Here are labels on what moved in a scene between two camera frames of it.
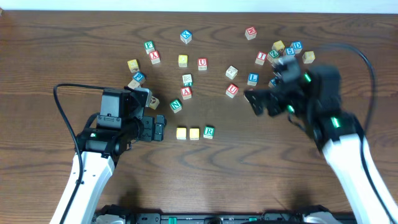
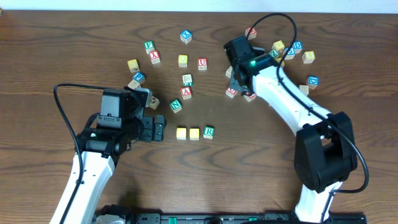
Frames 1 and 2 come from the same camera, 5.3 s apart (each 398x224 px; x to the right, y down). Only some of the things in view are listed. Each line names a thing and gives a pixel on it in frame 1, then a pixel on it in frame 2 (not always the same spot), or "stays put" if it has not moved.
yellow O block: (194, 134) stays put
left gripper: (148, 128) stays put
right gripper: (274, 103) to (236, 83)
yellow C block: (181, 133) stays put
